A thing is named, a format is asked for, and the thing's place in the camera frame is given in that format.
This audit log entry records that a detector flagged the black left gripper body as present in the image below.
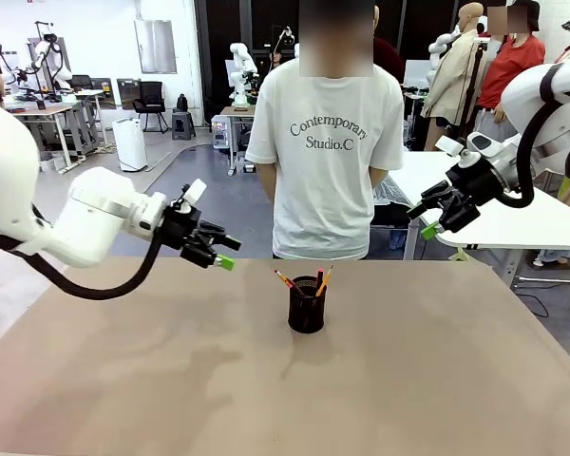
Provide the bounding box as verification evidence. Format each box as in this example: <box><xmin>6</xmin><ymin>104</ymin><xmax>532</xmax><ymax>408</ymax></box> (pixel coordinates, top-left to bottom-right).
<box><xmin>162</xmin><ymin>205</ymin><xmax>211</xmax><ymax>258</ymax></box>

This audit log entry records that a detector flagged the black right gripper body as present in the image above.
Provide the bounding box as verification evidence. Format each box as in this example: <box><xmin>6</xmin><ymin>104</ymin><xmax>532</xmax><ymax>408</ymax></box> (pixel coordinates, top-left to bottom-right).
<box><xmin>421</xmin><ymin>156</ymin><xmax>504</xmax><ymax>234</ymax></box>

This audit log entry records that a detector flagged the orange pencil with pink eraser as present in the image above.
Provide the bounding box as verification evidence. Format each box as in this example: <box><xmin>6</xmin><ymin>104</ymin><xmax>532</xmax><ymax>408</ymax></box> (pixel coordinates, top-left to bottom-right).
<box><xmin>273</xmin><ymin>270</ymin><xmax>301</xmax><ymax>294</ymax></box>

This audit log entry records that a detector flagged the yellow pencil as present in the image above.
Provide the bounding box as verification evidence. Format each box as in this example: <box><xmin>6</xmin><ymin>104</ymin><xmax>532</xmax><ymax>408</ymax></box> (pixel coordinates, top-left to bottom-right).
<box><xmin>315</xmin><ymin>264</ymin><xmax>334</xmax><ymax>298</ymax></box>

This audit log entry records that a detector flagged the person's left forearm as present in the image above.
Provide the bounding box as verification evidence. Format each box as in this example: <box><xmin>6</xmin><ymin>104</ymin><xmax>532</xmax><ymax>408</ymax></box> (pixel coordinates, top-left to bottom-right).
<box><xmin>369</xmin><ymin>165</ymin><xmax>389</xmax><ymax>199</ymax></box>

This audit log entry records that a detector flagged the black mesh pen holder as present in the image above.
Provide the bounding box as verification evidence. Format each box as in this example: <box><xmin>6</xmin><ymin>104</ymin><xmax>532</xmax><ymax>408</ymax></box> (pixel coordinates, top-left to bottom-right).
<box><xmin>288</xmin><ymin>276</ymin><xmax>329</xmax><ymax>333</ymax></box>

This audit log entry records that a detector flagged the silver crumpled fabric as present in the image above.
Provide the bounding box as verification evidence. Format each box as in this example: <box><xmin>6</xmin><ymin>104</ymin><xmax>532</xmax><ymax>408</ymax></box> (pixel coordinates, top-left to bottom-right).
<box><xmin>373</xmin><ymin>174</ymin><xmax>412</xmax><ymax>206</ymax></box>

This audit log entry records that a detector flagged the white side table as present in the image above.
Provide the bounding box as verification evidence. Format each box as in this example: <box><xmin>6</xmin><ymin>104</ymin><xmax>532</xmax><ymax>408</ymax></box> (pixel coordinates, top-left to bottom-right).
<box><xmin>387</xmin><ymin>150</ymin><xmax>570</xmax><ymax>286</ymax></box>

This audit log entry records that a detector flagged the person in white t-shirt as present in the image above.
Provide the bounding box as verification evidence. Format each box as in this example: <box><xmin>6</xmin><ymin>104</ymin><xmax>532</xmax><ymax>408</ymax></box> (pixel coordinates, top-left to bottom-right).
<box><xmin>245</xmin><ymin>0</ymin><xmax>405</xmax><ymax>261</ymax></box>

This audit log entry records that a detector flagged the white air purifier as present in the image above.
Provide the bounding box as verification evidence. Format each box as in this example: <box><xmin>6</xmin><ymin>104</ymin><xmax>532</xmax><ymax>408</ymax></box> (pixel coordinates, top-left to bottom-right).
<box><xmin>111</xmin><ymin>118</ymin><xmax>148</xmax><ymax>172</ymax></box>

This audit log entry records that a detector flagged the computer case with coloured lights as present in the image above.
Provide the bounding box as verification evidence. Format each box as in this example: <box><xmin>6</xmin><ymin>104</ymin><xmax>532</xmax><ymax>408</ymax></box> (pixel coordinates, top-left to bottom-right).
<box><xmin>211</xmin><ymin>116</ymin><xmax>233</xmax><ymax>151</ymax></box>

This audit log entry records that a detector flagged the grey plastic stool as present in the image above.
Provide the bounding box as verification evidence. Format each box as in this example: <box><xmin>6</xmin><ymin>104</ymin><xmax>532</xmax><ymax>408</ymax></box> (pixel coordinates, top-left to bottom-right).
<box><xmin>171</xmin><ymin>111</ymin><xmax>198</xmax><ymax>142</ymax></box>

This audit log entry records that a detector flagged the mannequin in beige coat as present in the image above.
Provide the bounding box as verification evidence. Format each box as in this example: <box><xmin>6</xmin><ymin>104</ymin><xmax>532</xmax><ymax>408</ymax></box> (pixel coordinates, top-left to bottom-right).
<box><xmin>420</xmin><ymin>2</ymin><xmax>486</xmax><ymax>153</ymax></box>

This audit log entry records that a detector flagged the black stand beside mannequin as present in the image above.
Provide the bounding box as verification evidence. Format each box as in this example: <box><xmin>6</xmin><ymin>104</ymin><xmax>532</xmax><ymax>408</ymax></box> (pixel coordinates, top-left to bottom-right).
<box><xmin>455</xmin><ymin>40</ymin><xmax>490</xmax><ymax>153</ymax></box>

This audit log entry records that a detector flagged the person in red shirt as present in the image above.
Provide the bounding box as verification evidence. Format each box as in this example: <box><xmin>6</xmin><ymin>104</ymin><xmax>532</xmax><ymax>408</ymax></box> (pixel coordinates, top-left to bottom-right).
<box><xmin>474</xmin><ymin>0</ymin><xmax>547</xmax><ymax>143</ymax></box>

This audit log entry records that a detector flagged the white board panel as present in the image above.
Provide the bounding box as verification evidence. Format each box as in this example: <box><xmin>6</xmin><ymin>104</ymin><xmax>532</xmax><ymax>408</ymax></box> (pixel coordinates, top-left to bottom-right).
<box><xmin>403</xmin><ymin>60</ymin><xmax>442</xmax><ymax>91</ymax></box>

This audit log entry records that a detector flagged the wooden-top background table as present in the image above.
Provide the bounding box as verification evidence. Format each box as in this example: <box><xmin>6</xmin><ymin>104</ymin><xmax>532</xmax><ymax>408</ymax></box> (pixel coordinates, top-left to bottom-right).
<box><xmin>219</xmin><ymin>104</ymin><xmax>258</xmax><ymax>177</ymax></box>

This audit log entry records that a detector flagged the black office chair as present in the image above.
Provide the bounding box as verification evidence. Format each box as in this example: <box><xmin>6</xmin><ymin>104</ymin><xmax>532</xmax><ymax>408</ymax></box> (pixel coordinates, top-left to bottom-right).
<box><xmin>132</xmin><ymin>81</ymin><xmax>170</xmax><ymax>133</ymax></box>

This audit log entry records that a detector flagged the dark framed board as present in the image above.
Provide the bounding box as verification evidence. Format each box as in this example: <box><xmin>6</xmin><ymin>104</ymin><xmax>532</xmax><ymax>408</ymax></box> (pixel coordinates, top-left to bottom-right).
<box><xmin>116</xmin><ymin>78</ymin><xmax>143</xmax><ymax>111</ymax></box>

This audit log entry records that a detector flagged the mannequin in dark red top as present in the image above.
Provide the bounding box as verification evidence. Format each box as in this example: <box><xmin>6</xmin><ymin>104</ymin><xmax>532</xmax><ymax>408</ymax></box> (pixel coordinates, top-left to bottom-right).
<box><xmin>372</xmin><ymin>5</ymin><xmax>406</xmax><ymax>83</ymax></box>

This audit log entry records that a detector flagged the background work desk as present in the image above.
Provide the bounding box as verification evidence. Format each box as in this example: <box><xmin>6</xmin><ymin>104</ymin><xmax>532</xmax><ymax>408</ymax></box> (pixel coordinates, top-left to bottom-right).
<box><xmin>2</xmin><ymin>87</ymin><xmax>108</xmax><ymax>172</ymax></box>

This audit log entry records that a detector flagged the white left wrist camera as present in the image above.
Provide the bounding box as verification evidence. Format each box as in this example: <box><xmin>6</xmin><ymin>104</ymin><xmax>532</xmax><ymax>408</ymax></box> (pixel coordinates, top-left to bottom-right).
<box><xmin>170</xmin><ymin>179</ymin><xmax>208</xmax><ymax>214</ymax></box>

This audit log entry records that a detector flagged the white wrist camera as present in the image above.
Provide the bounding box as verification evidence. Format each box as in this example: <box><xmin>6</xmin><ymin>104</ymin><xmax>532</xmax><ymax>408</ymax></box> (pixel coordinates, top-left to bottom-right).
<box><xmin>435</xmin><ymin>132</ymin><xmax>504</xmax><ymax>165</ymax></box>
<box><xmin>170</xmin><ymin>179</ymin><xmax>208</xmax><ymax>214</ymax></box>

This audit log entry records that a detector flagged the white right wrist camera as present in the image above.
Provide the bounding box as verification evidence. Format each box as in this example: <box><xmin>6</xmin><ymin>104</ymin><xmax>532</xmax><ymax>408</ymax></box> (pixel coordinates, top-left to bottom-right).
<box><xmin>435</xmin><ymin>132</ymin><xmax>504</xmax><ymax>165</ymax></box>

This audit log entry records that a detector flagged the black hose of right arm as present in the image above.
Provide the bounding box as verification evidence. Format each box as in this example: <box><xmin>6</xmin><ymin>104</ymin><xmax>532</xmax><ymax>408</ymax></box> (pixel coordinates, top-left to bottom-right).
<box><xmin>501</xmin><ymin>61</ymin><xmax>566</xmax><ymax>209</ymax></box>

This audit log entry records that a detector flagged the black hose of arm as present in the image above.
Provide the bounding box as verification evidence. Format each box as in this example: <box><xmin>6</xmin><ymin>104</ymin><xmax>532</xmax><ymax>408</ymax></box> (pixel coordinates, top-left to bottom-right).
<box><xmin>501</xmin><ymin>61</ymin><xmax>566</xmax><ymax>209</ymax></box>
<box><xmin>0</xmin><ymin>203</ymin><xmax>167</xmax><ymax>301</ymax></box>

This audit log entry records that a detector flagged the black hose of left arm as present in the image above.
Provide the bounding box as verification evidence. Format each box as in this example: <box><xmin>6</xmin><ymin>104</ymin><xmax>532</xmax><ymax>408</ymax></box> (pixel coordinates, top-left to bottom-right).
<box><xmin>0</xmin><ymin>203</ymin><xmax>167</xmax><ymax>301</ymax></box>

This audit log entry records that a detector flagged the black floor cable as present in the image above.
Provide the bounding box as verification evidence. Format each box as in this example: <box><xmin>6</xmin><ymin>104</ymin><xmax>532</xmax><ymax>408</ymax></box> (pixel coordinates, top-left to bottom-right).
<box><xmin>515</xmin><ymin>288</ymin><xmax>551</xmax><ymax>318</ymax></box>

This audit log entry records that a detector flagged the grey wall cabinet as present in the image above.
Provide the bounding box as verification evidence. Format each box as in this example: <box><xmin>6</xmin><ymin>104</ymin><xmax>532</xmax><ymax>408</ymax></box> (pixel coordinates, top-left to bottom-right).
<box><xmin>133</xmin><ymin>19</ymin><xmax>178</xmax><ymax>75</ymax></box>

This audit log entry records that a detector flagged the white background robot with frame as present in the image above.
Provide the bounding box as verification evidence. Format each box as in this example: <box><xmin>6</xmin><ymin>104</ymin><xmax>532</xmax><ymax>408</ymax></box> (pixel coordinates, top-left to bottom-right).
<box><xmin>9</xmin><ymin>21</ymin><xmax>75</xmax><ymax>101</ymax></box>

